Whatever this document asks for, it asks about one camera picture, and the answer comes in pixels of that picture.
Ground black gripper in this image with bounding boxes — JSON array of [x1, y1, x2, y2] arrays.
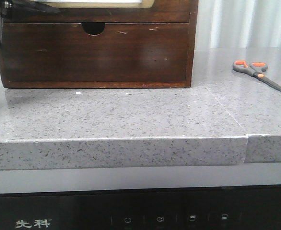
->
[[0, 0, 61, 46]]

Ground dark wooden drawer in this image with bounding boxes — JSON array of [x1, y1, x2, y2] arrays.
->
[[0, 23, 188, 82]]

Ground grey orange scissors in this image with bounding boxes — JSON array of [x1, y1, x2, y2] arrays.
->
[[232, 60, 281, 92]]

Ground dark wooden drawer cabinet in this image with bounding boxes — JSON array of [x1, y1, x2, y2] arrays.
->
[[0, 0, 198, 88]]

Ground black appliance control panel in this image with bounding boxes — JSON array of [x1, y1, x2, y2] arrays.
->
[[0, 185, 281, 230]]

